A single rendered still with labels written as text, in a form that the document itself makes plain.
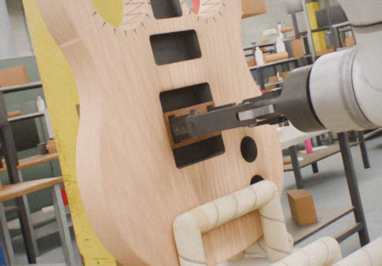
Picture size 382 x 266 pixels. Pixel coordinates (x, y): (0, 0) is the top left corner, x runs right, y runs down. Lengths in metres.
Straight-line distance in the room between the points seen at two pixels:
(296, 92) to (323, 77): 0.04
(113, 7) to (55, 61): 0.23
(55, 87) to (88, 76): 1.21
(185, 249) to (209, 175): 0.13
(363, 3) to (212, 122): 0.24
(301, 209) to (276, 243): 3.89
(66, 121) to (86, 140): 1.21
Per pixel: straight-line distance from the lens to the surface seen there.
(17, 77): 7.65
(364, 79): 0.78
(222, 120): 0.87
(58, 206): 5.29
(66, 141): 2.11
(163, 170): 0.93
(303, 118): 0.84
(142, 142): 0.92
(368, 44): 0.75
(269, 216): 1.04
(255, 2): 4.48
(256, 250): 1.08
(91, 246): 2.14
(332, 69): 0.81
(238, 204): 0.97
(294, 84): 0.84
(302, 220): 4.95
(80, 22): 0.89
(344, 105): 0.80
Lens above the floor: 1.37
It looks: 3 degrees down
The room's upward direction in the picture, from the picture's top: 12 degrees counter-clockwise
